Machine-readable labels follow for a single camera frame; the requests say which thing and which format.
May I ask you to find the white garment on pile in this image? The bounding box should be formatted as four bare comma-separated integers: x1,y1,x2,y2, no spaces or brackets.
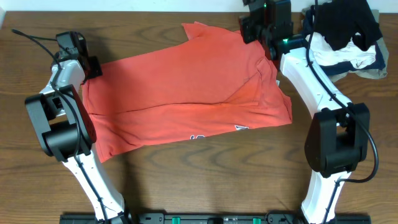
310,32,376,69

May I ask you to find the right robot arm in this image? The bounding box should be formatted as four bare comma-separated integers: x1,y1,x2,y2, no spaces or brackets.
239,0,373,223

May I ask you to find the black garment on pile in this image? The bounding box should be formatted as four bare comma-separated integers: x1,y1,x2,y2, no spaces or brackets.
314,0,383,51

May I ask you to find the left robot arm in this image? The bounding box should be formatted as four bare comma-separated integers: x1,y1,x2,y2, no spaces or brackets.
25,31,134,223

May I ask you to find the grey garment on pile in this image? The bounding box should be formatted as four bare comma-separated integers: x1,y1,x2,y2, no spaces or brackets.
302,2,388,81

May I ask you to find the red t-shirt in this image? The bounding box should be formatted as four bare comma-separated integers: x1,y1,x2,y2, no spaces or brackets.
83,22,293,161

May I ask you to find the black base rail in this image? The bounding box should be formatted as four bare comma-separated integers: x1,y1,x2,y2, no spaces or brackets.
59,212,372,224

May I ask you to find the navy garment on pile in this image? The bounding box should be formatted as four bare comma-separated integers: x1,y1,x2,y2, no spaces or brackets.
302,6,389,79

